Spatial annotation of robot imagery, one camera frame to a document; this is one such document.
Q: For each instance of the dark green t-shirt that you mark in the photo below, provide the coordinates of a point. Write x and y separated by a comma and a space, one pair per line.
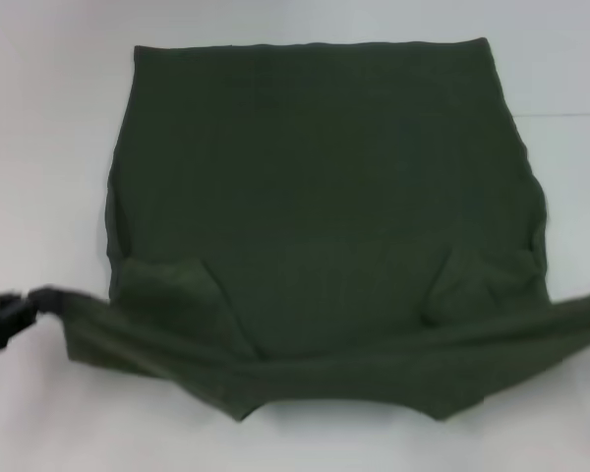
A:
324, 172

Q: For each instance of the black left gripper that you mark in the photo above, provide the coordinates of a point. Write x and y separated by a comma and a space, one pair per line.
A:
2, 319

